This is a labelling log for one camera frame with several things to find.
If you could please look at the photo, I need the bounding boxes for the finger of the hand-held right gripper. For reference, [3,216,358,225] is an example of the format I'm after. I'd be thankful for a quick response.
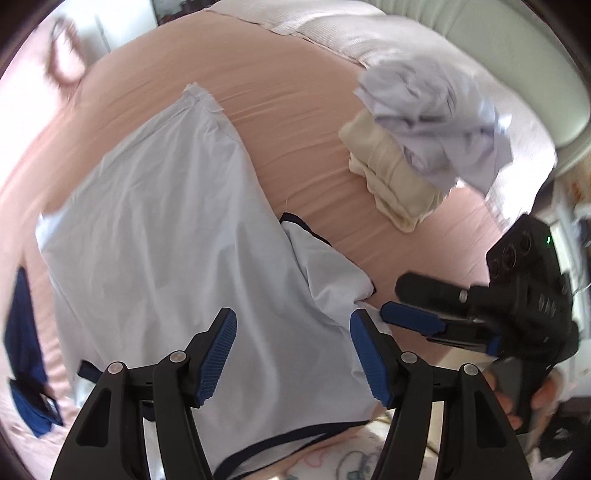
[379,301,504,356]
[394,272,490,319]

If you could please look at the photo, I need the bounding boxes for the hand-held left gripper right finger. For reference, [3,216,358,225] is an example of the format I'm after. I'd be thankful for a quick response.
[349,308,532,480]

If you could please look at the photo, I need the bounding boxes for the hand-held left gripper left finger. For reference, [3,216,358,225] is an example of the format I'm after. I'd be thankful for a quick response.
[51,307,238,480]

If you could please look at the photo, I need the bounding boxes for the white jacket with navy trim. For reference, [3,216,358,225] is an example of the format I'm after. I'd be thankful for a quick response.
[36,83,393,480]

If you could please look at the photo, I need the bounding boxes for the navy pants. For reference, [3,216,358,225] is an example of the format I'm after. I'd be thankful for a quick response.
[4,267,65,438]

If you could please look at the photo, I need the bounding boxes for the person's right hand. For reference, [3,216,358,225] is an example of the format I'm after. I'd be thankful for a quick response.
[489,369,571,432]

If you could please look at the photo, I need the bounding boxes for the person's printed pajama pants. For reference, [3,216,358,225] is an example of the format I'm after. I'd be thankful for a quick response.
[277,415,402,480]

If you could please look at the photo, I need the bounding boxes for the cream folded garment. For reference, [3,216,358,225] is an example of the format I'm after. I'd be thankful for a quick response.
[338,111,458,234]

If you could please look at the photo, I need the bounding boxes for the lavender crumpled garment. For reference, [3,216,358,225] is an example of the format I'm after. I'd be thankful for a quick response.
[353,54,514,197]

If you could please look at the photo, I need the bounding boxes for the pink bed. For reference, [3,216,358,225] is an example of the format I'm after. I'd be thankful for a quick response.
[0,9,513,480]

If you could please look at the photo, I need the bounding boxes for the grey padded headboard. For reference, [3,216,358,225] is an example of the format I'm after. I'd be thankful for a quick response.
[369,0,591,176]

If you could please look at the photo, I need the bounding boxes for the pink folded duvet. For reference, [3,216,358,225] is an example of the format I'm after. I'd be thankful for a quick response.
[0,11,109,121]

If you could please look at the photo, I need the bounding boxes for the white wardrobe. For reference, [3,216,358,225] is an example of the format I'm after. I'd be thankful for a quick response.
[69,0,158,51]

